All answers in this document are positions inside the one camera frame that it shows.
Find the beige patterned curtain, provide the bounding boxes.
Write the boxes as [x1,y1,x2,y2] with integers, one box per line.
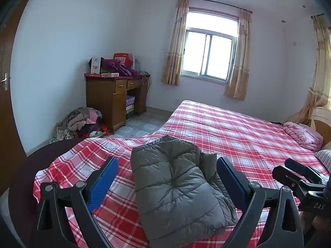
[161,0,189,86]
[224,9,252,101]
[286,15,331,124]

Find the dark brown rounded board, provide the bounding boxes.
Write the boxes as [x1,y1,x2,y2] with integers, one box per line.
[8,138,86,248]

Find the folded pink quilt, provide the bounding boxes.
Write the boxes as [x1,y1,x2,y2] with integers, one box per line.
[282,122,324,151]

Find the flat red box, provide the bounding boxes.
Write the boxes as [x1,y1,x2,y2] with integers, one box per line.
[84,72,120,78]

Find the tangled charger cable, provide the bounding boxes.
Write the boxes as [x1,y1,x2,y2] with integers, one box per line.
[140,70,153,86]

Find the pile of clothes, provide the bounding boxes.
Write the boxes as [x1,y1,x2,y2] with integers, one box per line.
[50,107,109,142]

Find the bed with red plaid sheet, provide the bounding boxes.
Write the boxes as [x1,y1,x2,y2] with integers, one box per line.
[33,99,331,248]

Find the striped pillow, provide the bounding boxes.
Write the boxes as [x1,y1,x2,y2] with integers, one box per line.
[315,148,331,173]

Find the light wooden headboard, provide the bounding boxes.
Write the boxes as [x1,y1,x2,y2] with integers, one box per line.
[309,106,331,148]

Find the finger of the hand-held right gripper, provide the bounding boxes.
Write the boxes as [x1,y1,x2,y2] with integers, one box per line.
[284,158,329,184]
[272,166,312,195]

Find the grey puffer jacket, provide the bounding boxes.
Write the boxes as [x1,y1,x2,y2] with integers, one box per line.
[130,135,240,243]

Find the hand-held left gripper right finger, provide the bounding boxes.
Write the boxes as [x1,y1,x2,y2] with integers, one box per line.
[217,156,305,248]

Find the red cardboard box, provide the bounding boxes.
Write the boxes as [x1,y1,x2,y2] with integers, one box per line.
[113,53,133,68]

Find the brown wooden desk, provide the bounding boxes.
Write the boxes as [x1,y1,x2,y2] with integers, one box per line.
[85,74,151,134]

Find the white upright box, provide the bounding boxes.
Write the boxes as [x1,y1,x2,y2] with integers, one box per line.
[90,57,102,74]

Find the person's right hand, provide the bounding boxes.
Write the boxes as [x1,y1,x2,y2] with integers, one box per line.
[302,212,331,246]

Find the sliding glass window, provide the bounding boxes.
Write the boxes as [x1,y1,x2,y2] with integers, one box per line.
[180,6,240,84]

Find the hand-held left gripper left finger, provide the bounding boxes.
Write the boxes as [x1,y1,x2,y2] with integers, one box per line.
[32,156,119,248]

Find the brown wooden door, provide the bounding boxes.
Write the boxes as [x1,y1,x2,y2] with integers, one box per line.
[0,0,29,202]

